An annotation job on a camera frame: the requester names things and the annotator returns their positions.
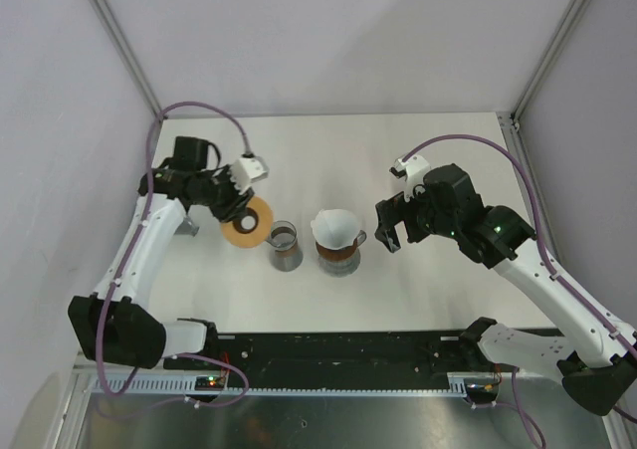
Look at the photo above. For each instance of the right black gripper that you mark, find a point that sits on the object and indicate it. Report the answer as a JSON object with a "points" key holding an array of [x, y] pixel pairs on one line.
{"points": [[393, 211]]}

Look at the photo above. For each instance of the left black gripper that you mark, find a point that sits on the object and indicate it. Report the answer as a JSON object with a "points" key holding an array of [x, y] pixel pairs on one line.
{"points": [[236, 201]]}

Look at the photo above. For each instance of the white paper cone filter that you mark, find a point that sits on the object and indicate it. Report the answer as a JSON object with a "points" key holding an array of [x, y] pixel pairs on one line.
{"points": [[335, 229]]}

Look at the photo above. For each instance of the clear ribbed glass server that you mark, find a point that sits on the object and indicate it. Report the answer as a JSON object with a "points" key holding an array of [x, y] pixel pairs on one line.
{"points": [[341, 268]]}

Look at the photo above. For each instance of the grey glass carafe with collar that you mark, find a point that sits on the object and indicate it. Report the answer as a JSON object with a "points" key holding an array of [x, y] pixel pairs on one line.
{"points": [[286, 254]]}

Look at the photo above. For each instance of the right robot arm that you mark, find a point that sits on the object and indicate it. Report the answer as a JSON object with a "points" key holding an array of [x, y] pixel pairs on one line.
{"points": [[593, 358]]}

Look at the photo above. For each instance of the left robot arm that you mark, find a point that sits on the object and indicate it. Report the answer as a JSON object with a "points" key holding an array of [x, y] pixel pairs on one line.
{"points": [[114, 324]]}

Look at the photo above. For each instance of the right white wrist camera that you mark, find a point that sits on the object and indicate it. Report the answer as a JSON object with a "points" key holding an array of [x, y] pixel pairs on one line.
{"points": [[411, 170]]}

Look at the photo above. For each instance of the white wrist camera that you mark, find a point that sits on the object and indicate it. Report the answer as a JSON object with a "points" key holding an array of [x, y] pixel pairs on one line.
{"points": [[245, 171], [411, 170]]}

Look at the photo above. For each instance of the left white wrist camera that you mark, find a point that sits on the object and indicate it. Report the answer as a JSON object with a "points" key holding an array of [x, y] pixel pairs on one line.
{"points": [[245, 171]]}

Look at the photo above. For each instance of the left aluminium corner post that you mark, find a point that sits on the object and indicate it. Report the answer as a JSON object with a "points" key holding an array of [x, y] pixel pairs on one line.
{"points": [[105, 13]]}

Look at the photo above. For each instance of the aluminium corner post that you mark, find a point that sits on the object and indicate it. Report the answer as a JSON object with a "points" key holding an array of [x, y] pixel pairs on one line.
{"points": [[105, 13], [566, 25]]}

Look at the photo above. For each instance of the right aluminium corner post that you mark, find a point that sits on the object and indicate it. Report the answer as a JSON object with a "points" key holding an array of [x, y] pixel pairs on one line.
{"points": [[566, 25]]}

